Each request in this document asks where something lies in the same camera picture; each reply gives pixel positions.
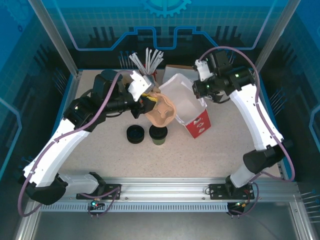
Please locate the brown pulp cup carrier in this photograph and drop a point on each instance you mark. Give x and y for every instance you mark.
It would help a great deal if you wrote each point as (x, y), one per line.
(162, 112)

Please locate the grey metal lower shelf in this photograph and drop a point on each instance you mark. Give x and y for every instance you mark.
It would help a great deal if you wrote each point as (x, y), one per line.
(162, 225)

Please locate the white wrapped straw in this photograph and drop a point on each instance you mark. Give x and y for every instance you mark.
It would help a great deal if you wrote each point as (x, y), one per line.
(140, 63)
(137, 64)
(154, 61)
(151, 61)
(147, 60)
(159, 61)

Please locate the brown cardboard napkin box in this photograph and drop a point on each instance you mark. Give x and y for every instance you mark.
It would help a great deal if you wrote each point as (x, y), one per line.
(180, 67)

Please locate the aluminium front rail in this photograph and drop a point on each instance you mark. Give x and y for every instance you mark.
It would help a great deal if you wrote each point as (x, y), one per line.
(162, 187)

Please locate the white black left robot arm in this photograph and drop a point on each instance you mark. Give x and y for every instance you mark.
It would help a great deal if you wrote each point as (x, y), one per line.
(50, 155)

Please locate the white paper napkins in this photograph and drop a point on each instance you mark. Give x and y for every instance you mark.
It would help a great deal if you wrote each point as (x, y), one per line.
(172, 71)

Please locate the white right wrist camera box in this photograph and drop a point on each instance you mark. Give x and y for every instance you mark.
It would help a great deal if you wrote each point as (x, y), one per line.
(203, 68)

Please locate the red white paper gift bag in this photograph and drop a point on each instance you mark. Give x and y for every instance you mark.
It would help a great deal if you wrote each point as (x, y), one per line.
(185, 100)

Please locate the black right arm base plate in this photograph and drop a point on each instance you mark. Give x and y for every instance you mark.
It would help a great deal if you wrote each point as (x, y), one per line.
(215, 191)

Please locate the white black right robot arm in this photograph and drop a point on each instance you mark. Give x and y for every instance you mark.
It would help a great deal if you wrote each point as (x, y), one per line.
(260, 120)

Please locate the aluminium frame post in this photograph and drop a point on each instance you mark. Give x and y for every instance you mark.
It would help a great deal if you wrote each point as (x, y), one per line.
(272, 37)
(56, 37)

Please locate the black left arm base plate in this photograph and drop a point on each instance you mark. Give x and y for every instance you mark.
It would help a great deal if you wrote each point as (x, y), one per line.
(112, 192)

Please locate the stack of black cup lids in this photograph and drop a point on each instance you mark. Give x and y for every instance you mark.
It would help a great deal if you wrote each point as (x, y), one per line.
(135, 133)

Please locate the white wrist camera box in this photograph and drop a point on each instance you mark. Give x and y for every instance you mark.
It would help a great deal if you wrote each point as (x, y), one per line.
(140, 85)
(203, 68)

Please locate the small LED circuit board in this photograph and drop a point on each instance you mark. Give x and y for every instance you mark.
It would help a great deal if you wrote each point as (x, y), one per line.
(95, 203)
(241, 204)

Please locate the black cup lid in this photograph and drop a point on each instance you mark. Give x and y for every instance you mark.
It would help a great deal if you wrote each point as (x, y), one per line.
(158, 131)

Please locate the blue table side border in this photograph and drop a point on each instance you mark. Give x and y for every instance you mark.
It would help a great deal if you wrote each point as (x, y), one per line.
(271, 112)
(59, 112)

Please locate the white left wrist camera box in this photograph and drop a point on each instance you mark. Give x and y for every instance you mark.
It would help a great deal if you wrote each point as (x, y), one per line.
(140, 85)

